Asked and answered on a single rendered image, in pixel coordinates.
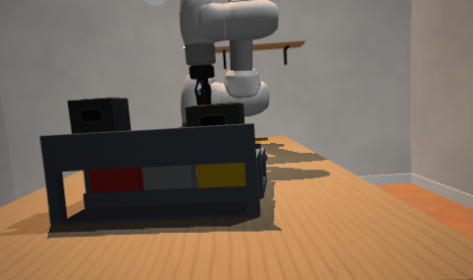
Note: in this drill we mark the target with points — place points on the yellow bin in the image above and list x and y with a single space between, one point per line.
221 175

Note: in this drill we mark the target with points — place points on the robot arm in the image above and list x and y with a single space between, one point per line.
202 24

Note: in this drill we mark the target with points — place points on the dark grey shelf rack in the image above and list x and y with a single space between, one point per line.
183 146

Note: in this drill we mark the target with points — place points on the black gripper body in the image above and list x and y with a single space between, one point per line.
200 73

